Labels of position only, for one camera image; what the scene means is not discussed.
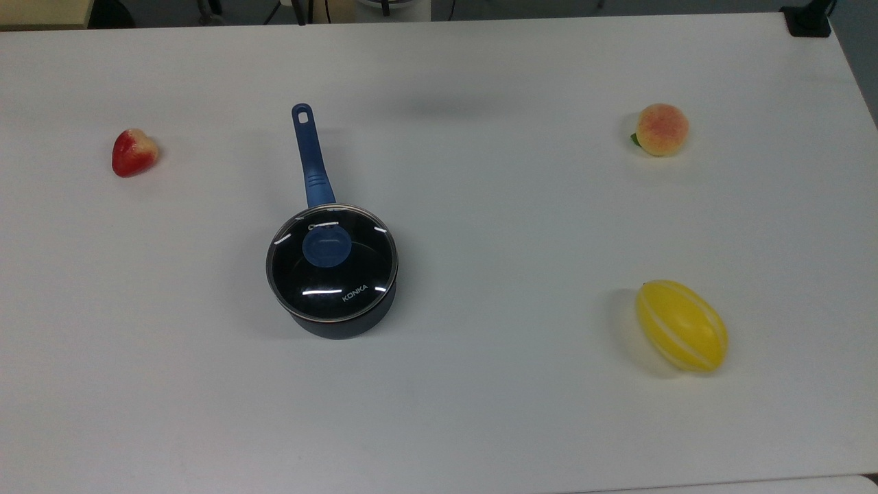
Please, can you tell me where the glass lid with blue knob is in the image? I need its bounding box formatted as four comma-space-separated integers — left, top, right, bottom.
266, 204, 399, 323

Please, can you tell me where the orange peach toy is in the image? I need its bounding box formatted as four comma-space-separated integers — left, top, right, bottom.
630, 103, 689, 157

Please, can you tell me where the yellow striped melon toy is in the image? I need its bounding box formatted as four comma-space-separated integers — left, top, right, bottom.
635, 280, 729, 373

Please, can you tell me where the red wax apple fruit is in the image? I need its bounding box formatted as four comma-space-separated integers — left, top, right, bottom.
112, 128, 160, 178

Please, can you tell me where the black round chair base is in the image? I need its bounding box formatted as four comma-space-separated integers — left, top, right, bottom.
89, 0, 135, 29

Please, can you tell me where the light wooden box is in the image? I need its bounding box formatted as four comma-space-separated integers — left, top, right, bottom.
0, 0, 95, 32

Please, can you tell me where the dark saucepan with blue handle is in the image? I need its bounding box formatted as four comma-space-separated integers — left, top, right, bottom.
291, 103, 400, 340

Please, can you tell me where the black camera stand clamp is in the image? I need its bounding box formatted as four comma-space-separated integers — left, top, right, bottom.
781, 0, 835, 38

